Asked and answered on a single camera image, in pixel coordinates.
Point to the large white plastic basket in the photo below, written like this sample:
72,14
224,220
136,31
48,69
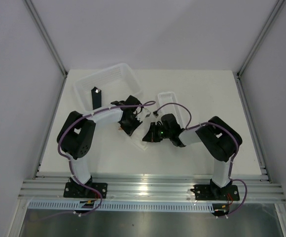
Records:
116,83

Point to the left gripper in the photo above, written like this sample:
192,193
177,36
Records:
129,131

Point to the right aluminium frame post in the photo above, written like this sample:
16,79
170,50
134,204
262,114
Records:
264,31

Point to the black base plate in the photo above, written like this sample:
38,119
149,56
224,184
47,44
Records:
205,192
74,190

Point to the white slotted cable duct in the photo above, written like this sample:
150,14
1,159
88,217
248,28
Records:
122,206

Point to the white paper napkin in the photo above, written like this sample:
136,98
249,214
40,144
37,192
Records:
137,137

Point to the left aluminium frame post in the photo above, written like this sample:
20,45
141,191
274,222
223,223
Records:
37,20

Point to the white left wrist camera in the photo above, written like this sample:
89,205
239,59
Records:
143,114

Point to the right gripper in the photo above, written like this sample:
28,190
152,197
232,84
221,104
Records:
151,137

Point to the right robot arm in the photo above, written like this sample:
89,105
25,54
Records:
221,141

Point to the aluminium mounting rail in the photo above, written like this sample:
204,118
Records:
149,187

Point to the black block in basket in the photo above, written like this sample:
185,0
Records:
96,94

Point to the aluminium frame post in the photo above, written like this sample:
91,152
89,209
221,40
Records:
264,31
37,20

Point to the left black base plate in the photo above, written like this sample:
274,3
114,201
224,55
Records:
74,190

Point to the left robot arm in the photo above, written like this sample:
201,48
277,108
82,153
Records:
76,136

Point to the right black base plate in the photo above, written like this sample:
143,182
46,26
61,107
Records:
205,192

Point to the small white utensil tray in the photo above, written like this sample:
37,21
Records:
170,97

